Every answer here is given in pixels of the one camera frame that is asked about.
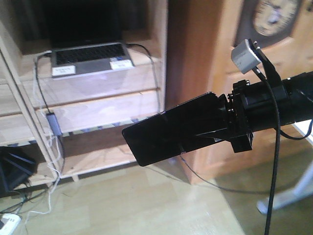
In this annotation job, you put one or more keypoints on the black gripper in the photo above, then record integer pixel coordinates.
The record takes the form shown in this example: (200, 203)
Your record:
(256, 108)

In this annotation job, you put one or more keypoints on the black foldable smartphone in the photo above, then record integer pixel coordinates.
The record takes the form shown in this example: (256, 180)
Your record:
(170, 133)

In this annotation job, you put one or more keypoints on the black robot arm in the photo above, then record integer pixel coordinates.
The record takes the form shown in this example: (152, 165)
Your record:
(300, 90)

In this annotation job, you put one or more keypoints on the wooden shelf unit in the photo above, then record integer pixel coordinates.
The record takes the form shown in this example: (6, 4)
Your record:
(91, 110)

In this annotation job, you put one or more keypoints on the grey open laptop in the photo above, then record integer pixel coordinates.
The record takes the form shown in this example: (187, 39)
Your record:
(85, 37)

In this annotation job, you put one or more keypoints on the grey usb hub adapter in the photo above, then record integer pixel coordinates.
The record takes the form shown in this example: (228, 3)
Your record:
(54, 125)

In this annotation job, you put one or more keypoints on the black stand on shelf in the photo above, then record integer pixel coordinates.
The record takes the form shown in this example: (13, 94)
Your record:
(15, 168)

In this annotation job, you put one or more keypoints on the white power strip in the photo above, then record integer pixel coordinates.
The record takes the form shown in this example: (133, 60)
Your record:
(10, 222)

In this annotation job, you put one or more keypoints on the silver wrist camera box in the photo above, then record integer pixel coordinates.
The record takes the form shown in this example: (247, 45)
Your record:
(244, 56)

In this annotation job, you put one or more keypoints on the round wall clock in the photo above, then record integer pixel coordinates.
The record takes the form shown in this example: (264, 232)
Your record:
(267, 21)

